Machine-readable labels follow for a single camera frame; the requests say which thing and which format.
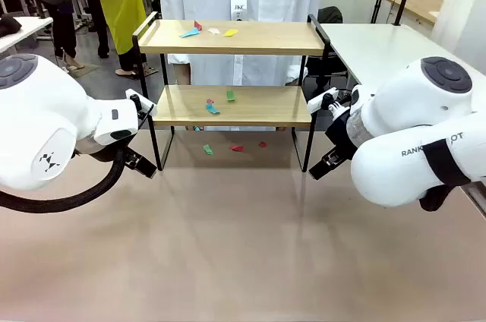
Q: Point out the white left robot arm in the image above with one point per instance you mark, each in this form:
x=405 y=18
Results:
x=41 y=109

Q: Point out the person in yellow apron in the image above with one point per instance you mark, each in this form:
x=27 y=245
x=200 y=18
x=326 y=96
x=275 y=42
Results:
x=121 y=3

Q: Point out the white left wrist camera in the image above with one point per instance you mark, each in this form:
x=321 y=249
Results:
x=138 y=101

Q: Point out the green paper scrap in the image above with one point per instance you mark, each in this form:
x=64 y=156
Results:
x=208 y=149
x=230 y=96

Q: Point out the light wooden table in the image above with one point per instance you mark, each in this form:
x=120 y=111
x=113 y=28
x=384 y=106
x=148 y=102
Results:
x=414 y=5

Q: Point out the white paper scrap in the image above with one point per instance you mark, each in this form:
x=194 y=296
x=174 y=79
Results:
x=214 y=31

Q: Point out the small white table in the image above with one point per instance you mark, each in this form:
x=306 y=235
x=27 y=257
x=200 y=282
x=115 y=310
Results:
x=26 y=31

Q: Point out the large white table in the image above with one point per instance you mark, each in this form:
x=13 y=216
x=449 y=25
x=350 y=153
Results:
x=379 y=52

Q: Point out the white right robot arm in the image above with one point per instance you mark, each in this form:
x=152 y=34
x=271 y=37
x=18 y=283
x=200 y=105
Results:
x=417 y=109

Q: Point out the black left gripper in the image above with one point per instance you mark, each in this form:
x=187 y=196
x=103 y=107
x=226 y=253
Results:
x=110 y=149

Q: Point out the black cloth object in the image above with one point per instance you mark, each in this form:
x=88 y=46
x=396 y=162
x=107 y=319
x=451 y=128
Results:
x=9 y=25

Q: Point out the person right hand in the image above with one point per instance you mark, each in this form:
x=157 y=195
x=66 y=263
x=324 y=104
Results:
x=183 y=74

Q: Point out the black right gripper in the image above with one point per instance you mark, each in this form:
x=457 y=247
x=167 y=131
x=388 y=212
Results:
x=341 y=134

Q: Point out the light blue paper scrap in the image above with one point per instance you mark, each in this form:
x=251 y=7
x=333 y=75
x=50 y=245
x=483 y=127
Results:
x=190 y=34

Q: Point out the black chair back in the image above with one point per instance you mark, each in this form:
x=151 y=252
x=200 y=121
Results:
x=329 y=15

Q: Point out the two-tier wooden shelf black frame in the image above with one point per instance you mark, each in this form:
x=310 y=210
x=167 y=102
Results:
x=231 y=45

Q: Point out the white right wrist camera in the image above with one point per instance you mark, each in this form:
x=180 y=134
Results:
x=320 y=100

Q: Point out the yellow paper scrap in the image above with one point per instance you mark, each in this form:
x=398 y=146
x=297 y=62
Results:
x=230 y=32

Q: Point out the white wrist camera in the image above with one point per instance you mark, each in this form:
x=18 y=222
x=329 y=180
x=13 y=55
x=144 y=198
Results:
x=138 y=101
x=320 y=100

